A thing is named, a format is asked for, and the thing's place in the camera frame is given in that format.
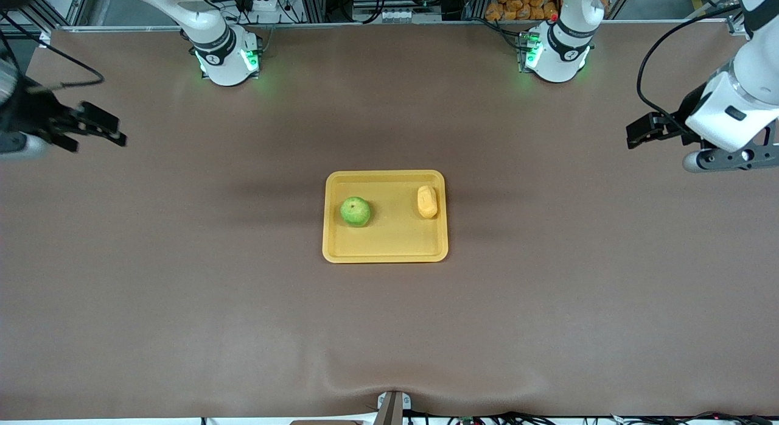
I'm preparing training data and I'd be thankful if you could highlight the white power strip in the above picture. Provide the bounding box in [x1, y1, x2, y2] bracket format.
[240, 0, 287, 15]

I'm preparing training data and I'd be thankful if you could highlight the orange packaged bread pile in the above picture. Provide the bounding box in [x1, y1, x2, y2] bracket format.
[485, 0, 610, 22]

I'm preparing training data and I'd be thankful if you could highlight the green apple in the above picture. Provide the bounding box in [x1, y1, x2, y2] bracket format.
[340, 196, 371, 228]

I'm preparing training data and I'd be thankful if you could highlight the yellow plastic tray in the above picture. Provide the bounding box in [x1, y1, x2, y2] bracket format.
[322, 170, 449, 264]

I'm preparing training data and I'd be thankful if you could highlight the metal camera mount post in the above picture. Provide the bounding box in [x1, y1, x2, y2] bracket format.
[376, 390, 412, 425]

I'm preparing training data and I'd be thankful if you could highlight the aluminium table edge rail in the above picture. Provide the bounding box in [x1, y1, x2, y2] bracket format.
[52, 20, 731, 33]

